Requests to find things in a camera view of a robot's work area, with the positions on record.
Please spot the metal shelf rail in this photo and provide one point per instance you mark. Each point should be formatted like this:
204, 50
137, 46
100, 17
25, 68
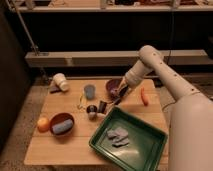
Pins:
112, 58

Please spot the orange carrot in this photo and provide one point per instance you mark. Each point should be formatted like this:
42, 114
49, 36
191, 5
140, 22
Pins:
144, 97

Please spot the orange fruit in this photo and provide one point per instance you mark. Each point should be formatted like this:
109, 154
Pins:
43, 124

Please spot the green plastic tray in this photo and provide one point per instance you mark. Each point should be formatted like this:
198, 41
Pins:
145, 147

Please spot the wooden table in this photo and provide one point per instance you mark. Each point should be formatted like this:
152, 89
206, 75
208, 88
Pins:
73, 148

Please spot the grey crumpled cloth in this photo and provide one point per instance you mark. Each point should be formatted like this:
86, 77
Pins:
119, 137

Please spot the small metal cup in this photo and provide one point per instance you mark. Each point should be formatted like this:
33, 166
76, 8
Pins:
91, 111

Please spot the dark small block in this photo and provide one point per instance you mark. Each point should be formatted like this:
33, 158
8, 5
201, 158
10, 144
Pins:
54, 89

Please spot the red-brown bowl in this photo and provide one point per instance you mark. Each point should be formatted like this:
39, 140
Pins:
58, 118

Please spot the dark purple bowl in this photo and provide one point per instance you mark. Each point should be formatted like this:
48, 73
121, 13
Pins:
111, 88

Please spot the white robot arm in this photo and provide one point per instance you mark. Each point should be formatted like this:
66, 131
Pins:
191, 124

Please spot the yellow banana peel toy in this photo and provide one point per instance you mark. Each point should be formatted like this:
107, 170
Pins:
81, 104

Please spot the blue sponge roll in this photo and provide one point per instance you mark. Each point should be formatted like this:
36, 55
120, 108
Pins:
62, 127

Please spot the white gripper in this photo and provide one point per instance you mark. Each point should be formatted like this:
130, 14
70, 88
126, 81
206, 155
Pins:
123, 85

